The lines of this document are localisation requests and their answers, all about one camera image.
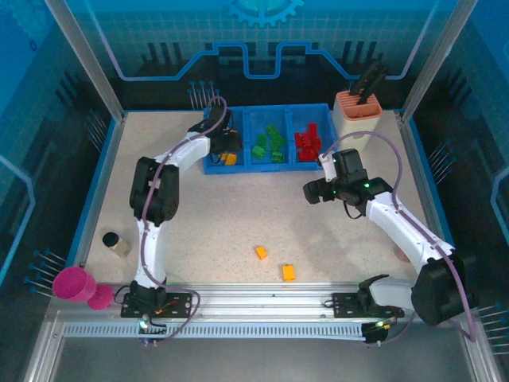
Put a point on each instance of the long green lego brick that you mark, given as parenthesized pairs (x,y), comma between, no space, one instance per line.
(261,140)
(272,129)

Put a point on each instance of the blue three-compartment tray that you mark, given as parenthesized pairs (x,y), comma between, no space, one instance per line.
(258,119)

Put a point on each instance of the small green lego brick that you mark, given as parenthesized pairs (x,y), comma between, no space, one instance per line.
(275,152)

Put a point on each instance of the small red lego brick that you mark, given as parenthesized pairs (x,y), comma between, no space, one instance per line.
(313,129)

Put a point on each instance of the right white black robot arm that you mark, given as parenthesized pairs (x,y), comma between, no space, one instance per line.
(441,294)

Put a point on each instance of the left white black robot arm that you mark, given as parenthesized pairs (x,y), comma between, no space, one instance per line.
(155,191)

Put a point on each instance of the white knife block salmon top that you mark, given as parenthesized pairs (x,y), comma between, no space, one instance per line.
(346,123)

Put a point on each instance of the small orange lego brick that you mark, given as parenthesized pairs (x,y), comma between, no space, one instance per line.
(261,252)

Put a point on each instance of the copper can white lid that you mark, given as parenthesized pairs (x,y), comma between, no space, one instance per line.
(401,254)

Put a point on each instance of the tan jar black lid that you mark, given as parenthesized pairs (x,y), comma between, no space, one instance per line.
(119,247)

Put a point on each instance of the black right controller box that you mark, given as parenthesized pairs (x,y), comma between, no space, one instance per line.
(375,334)

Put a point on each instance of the black controller box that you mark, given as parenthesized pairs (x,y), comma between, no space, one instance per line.
(375,334)
(153,334)

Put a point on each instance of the grey metal front platform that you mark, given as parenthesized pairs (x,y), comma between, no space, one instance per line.
(258,362)

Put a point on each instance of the small pink cylinder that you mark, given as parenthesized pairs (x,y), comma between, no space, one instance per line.
(101,298)

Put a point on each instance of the black left controller box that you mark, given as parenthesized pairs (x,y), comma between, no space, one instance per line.
(153,334)

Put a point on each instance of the large pink cylinder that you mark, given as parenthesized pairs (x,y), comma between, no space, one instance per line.
(69,284)

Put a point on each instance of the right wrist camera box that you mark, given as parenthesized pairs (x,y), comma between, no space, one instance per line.
(328,167)

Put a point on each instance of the aluminium side rail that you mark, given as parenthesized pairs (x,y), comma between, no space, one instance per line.
(422,179)
(105,175)

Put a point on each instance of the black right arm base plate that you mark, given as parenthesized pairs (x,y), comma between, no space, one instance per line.
(344,304)

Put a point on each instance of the aluminium front rail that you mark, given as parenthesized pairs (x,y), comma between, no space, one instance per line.
(258,298)

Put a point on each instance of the aluminium frame post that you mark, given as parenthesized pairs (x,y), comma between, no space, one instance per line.
(436,59)
(87,59)

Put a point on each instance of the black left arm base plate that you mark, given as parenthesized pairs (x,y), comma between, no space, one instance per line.
(179,304)

